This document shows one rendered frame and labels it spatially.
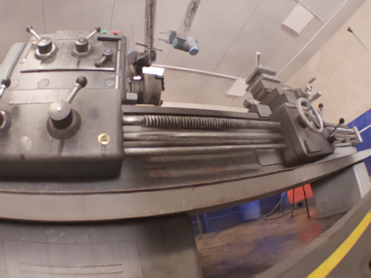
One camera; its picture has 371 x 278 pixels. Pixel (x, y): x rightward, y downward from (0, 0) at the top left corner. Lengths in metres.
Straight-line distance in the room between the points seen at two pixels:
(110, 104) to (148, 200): 0.29
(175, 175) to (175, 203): 0.22
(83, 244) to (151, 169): 0.34
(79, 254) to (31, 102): 0.44
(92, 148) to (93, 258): 0.29
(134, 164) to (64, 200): 0.30
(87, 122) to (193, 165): 0.41
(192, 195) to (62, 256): 0.39
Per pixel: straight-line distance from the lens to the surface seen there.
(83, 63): 0.87
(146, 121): 0.64
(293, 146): 0.97
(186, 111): 0.80
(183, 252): 0.58
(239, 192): 0.57
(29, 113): 0.59
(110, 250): 0.55
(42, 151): 0.52
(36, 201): 0.49
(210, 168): 0.75
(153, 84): 1.02
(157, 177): 0.66
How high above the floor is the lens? 0.38
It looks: 24 degrees up
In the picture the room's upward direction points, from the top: 12 degrees counter-clockwise
